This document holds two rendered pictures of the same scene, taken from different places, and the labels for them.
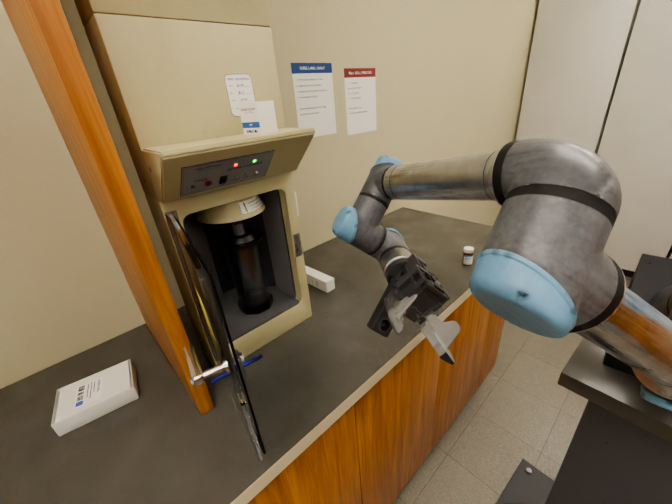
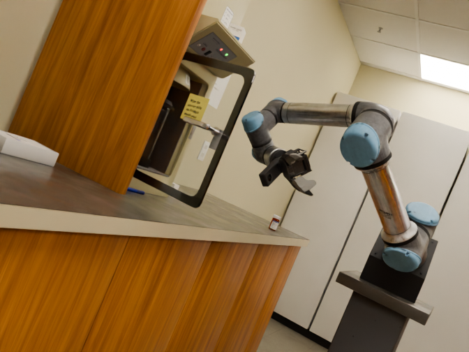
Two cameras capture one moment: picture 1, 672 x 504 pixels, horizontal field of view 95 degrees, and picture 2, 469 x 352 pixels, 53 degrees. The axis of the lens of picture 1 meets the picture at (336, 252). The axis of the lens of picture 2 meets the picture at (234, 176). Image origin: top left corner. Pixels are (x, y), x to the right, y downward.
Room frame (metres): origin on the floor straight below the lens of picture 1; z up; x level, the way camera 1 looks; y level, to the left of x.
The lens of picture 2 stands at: (-0.81, 0.63, 1.12)
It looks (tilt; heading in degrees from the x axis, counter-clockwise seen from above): 1 degrees down; 335
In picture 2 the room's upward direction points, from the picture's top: 23 degrees clockwise
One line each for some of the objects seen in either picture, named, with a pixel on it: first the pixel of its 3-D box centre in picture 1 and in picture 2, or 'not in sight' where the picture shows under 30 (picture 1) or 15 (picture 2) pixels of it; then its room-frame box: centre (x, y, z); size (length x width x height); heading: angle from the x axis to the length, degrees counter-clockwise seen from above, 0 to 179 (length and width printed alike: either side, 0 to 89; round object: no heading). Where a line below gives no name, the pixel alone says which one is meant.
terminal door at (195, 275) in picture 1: (213, 332); (186, 124); (0.46, 0.24, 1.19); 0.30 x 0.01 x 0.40; 31
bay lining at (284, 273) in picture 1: (231, 253); not in sight; (0.80, 0.30, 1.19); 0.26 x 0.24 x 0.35; 131
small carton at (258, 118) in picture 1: (258, 117); (234, 35); (0.70, 0.13, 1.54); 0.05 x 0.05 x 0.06; 57
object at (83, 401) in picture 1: (98, 393); (19, 146); (0.55, 0.62, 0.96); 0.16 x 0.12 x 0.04; 123
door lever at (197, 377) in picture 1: (204, 359); (200, 125); (0.38, 0.23, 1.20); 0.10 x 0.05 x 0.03; 31
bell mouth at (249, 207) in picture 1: (229, 202); not in sight; (0.79, 0.27, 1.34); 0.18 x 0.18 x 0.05
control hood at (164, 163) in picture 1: (241, 162); (218, 51); (0.66, 0.18, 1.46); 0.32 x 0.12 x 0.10; 131
